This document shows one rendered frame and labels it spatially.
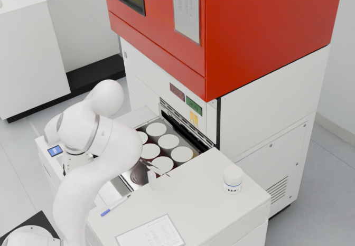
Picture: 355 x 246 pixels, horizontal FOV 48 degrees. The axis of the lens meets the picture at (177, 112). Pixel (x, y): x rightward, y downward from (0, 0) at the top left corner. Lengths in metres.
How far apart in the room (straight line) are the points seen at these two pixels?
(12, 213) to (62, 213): 1.93
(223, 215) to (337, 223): 1.41
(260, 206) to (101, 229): 0.60
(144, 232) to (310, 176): 1.78
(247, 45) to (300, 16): 0.29
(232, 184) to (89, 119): 0.72
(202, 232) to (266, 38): 0.78
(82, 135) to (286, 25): 1.02
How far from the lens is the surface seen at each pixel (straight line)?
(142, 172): 1.77
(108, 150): 1.02
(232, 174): 1.53
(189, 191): 1.60
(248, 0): 1.50
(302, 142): 2.34
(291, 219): 2.77
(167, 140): 1.90
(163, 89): 1.97
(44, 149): 1.90
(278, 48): 1.74
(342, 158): 3.24
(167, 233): 1.48
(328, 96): 3.30
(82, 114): 1.01
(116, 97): 1.10
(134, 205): 1.58
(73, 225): 1.11
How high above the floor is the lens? 2.19
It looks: 39 degrees down
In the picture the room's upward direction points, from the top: 3 degrees counter-clockwise
